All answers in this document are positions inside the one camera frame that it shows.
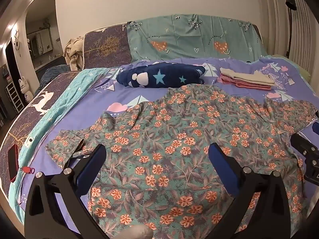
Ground folded beige cloth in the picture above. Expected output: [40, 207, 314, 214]
[220, 67, 275, 85]

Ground black floor lamp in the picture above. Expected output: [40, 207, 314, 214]
[285, 0, 297, 58]

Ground navy star print blanket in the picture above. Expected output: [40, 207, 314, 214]
[116, 63, 206, 89]

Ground white shelf rack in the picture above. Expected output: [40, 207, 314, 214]
[5, 82, 24, 114]

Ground dark blue knit blanket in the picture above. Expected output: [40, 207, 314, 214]
[40, 65, 73, 87]

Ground green floral shirt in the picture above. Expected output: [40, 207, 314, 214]
[45, 84, 318, 239]

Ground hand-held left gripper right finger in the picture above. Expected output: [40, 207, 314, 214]
[208, 143, 292, 239]

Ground dark deer print mattress pad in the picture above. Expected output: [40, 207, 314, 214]
[0, 71, 80, 195]

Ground beige clothes heap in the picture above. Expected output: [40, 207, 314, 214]
[63, 37, 86, 71]

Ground folded pink cloth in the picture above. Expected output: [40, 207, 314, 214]
[217, 76, 272, 91]

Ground teal quilted blanket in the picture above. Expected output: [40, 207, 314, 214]
[9, 68, 107, 206]

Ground white cat figurine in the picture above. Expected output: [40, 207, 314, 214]
[19, 76, 33, 102]

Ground white pleated curtain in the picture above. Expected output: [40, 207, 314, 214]
[264, 0, 319, 77]

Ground purple tree print bed sheet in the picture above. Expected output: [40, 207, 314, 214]
[19, 57, 319, 229]

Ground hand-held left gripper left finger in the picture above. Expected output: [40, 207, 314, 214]
[24, 143, 110, 239]

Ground teal heart print sheet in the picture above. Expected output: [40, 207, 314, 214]
[127, 14, 268, 61]

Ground white arched doorway frame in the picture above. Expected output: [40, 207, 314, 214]
[6, 0, 63, 71]

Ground red phone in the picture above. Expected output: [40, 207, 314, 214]
[8, 144, 20, 180]

